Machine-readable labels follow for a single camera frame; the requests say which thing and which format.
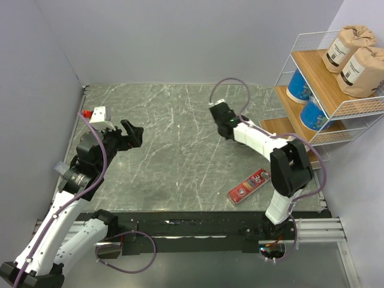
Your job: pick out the red toothpaste box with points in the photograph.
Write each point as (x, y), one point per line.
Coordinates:
(248, 186)

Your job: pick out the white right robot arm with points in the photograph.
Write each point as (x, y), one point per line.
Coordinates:
(290, 166)

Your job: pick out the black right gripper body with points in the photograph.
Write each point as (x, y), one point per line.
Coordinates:
(234, 116)

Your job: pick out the brown paper roll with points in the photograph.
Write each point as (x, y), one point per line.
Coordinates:
(363, 73)
(347, 42)

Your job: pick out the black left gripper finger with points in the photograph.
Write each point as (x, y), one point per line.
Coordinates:
(129, 128)
(135, 136)

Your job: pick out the white wire wooden shelf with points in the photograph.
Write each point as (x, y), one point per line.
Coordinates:
(351, 116)

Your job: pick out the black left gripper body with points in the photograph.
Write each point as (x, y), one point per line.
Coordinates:
(115, 141)

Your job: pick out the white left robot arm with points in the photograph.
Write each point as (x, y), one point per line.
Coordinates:
(48, 257)

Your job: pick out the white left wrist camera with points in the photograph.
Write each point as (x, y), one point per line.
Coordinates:
(101, 119)

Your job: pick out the blue roll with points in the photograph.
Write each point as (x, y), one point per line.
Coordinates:
(298, 89)
(313, 117)

